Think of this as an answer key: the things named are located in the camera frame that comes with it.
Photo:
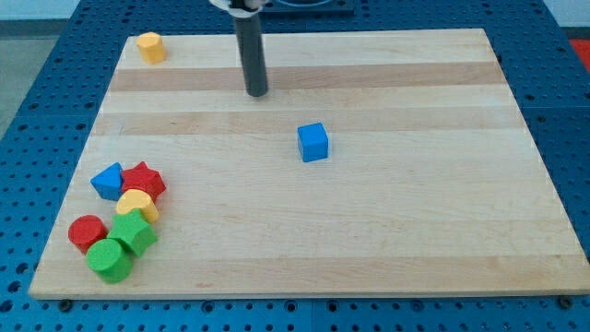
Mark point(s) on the blue wooden cube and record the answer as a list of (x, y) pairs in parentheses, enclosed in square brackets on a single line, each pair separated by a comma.
[(312, 142)]

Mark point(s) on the light wooden board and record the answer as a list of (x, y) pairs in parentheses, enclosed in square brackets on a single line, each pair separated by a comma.
[(433, 185)]

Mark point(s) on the red star wooden block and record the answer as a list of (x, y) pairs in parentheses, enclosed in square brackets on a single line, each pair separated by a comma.
[(142, 178)]

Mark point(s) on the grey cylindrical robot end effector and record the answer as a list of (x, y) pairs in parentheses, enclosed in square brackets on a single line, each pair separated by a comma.
[(245, 15)]

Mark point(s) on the yellow heart wooden block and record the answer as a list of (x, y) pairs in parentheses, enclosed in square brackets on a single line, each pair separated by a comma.
[(136, 199)]

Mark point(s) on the green star wooden block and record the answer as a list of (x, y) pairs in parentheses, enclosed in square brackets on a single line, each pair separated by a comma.
[(132, 232)]

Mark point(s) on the yellow hexagonal wooden block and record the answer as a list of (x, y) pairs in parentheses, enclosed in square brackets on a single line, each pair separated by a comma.
[(151, 48)]

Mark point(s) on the blue triangular wooden block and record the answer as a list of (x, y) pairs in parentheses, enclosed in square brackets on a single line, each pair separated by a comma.
[(108, 183)]

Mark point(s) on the green cylinder wooden block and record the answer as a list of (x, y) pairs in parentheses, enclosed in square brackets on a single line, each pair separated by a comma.
[(109, 261)]

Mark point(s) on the red cylinder wooden block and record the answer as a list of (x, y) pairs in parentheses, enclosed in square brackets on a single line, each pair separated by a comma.
[(85, 231)]

